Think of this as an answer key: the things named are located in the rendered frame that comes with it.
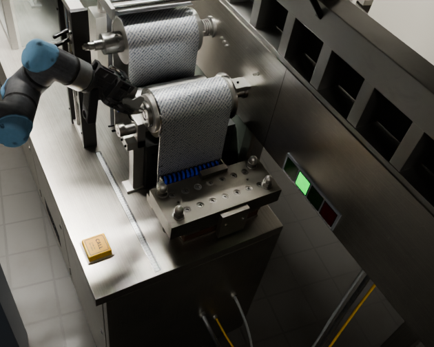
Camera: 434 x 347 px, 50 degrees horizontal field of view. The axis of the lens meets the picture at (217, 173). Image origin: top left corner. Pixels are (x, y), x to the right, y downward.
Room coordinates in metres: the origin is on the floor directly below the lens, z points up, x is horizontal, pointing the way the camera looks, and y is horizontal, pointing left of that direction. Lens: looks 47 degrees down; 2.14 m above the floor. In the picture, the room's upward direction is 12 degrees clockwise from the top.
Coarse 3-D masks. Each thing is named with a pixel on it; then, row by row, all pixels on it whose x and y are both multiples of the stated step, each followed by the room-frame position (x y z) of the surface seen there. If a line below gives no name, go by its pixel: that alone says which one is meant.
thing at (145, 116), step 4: (144, 104) 1.01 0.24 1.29; (148, 104) 1.01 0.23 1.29; (144, 108) 1.01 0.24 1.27; (148, 108) 1.00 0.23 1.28; (144, 112) 1.01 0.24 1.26; (148, 112) 0.99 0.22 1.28; (144, 116) 1.01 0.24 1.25; (148, 116) 0.98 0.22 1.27; (152, 116) 0.99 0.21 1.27; (144, 120) 1.00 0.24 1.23; (148, 120) 0.98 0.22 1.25; (152, 120) 0.99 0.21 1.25; (144, 124) 1.00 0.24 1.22; (148, 124) 0.98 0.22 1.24; (152, 124) 0.99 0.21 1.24
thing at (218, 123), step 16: (176, 128) 1.01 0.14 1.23; (192, 128) 1.04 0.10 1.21; (208, 128) 1.07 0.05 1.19; (224, 128) 1.11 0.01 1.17; (160, 144) 0.97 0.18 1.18; (176, 144) 1.01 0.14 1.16; (192, 144) 1.04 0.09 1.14; (208, 144) 1.08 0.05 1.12; (160, 160) 0.98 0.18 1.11; (176, 160) 1.01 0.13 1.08; (192, 160) 1.05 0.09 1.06
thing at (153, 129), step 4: (228, 84) 1.16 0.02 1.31; (232, 92) 1.14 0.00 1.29; (144, 96) 1.04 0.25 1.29; (148, 96) 1.02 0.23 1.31; (232, 96) 1.13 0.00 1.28; (144, 100) 1.04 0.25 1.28; (148, 100) 1.02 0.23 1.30; (232, 100) 1.13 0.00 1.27; (152, 104) 1.00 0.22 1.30; (232, 104) 1.13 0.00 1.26; (152, 108) 0.99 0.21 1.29; (232, 108) 1.13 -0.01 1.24; (152, 112) 0.99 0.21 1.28; (156, 112) 0.99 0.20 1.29; (156, 116) 0.98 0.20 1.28; (156, 120) 0.97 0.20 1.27; (156, 124) 0.97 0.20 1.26; (148, 128) 1.01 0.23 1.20; (152, 128) 0.99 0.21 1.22; (156, 128) 0.97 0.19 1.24; (152, 132) 0.99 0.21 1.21
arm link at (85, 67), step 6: (84, 66) 0.90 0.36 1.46; (90, 66) 0.92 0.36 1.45; (84, 72) 0.88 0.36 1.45; (90, 72) 0.90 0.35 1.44; (78, 78) 0.87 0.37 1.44; (84, 78) 0.88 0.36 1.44; (90, 78) 0.89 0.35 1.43; (72, 84) 0.86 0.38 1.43; (78, 84) 0.87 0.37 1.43; (84, 84) 0.88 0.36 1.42; (78, 90) 0.88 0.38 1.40
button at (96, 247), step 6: (102, 234) 0.79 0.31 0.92; (84, 240) 0.76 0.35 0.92; (90, 240) 0.76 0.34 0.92; (96, 240) 0.77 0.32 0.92; (102, 240) 0.77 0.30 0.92; (84, 246) 0.74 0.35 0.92; (90, 246) 0.74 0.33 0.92; (96, 246) 0.75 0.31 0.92; (102, 246) 0.75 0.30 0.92; (108, 246) 0.75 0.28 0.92; (90, 252) 0.72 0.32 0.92; (96, 252) 0.73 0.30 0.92; (102, 252) 0.73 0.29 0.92; (108, 252) 0.74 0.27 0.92; (90, 258) 0.71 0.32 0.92; (96, 258) 0.72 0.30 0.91
